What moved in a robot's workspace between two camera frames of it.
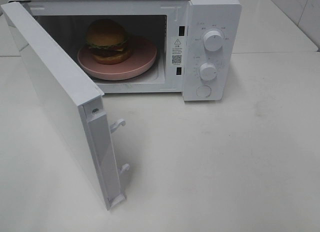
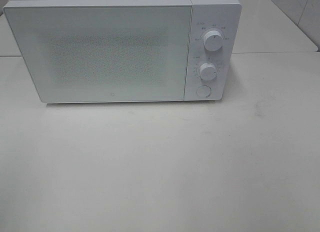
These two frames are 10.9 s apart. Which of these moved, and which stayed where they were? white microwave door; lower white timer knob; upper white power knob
Moved: white microwave door
Stayed: lower white timer knob; upper white power knob
